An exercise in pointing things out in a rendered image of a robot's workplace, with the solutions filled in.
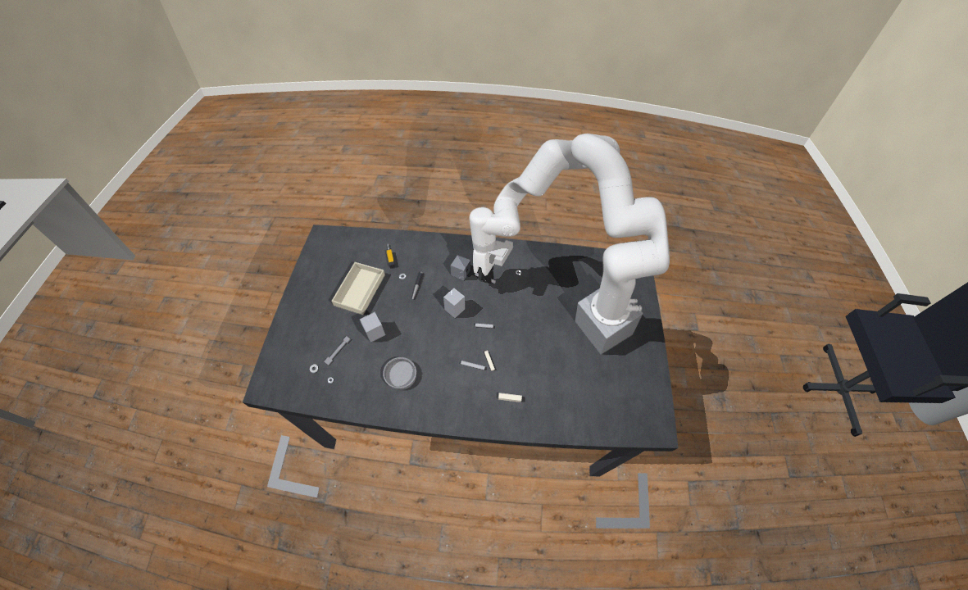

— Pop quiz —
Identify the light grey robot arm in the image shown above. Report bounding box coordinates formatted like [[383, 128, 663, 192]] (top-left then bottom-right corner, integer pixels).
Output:
[[470, 134, 670, 326]]

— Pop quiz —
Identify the beige open tray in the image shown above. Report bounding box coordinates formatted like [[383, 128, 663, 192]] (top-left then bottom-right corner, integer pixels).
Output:
[[332, 262, 385, 315]]

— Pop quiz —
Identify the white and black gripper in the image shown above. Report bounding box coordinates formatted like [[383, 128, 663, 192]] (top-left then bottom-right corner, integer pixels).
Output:
[[473, 249, 495, 284]]

